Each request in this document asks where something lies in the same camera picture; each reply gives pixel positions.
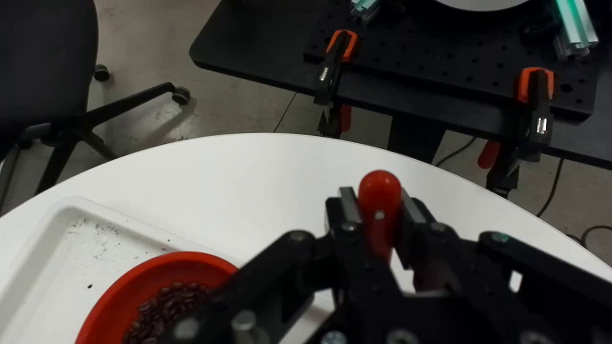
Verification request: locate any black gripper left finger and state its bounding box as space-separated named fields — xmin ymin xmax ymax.
xmin=161 ymin=186 xmax=400 ymax=344

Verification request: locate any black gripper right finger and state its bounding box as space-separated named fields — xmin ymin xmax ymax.
xmin=396 ymin=196 xmax=612 ymax=344

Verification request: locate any red plastic spoon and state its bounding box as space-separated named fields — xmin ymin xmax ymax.
xmin=356 ymin=169 xmax=405 ymax=264

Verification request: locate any red plastic bowl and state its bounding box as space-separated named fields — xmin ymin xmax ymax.
xmin=75 ymin=251 xmax=241 ymax=344

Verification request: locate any orange black bar clamp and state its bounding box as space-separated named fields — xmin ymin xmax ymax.
xmin=312 ymin=27 xmax=359 ymax=140
xmin=476 ymin=66 xmax=558 ymax=198

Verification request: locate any white plastic tray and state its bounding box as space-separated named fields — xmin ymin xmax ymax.
xmin=0 ymin=196 xmax=270 ymax=344

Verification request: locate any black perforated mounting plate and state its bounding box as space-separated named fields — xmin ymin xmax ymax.
xmin=304 ymin=0 xmax=600 ymax=121

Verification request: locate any black work table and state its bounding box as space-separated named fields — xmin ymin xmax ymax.
xmin=189 ymin=0 xmax=612 ymax=171

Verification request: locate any black office chair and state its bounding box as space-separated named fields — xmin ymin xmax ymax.
xmin=0 ymin=0 xmax=191 ymax=213

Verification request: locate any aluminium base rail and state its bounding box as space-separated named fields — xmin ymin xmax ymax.
xmin=348 ymin=0 xmax=381 ymax=22
xmin=553 ymin=0 xmax=600 ymax=60

